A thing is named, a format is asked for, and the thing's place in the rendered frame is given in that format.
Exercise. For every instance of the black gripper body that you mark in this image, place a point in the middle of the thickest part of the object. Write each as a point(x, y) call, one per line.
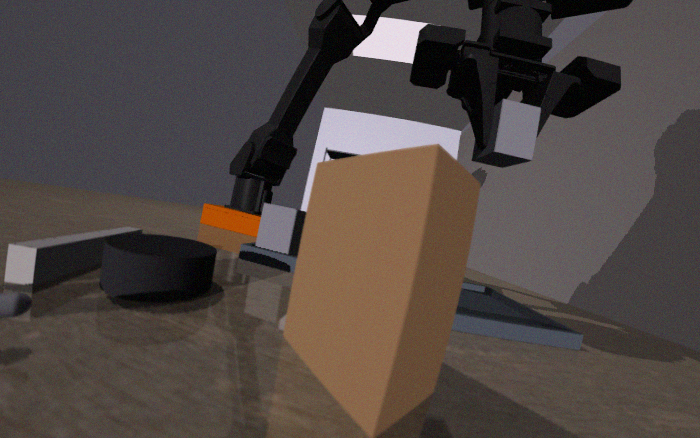
point(512, 31)

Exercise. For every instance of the black short cylinder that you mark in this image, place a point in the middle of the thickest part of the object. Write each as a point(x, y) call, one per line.
point(156, 268)

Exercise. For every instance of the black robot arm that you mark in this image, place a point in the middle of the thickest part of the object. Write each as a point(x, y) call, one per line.
point(333, 35)

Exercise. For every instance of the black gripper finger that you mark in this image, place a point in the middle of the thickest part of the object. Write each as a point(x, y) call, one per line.
point(474, 83)
point(549, 92)

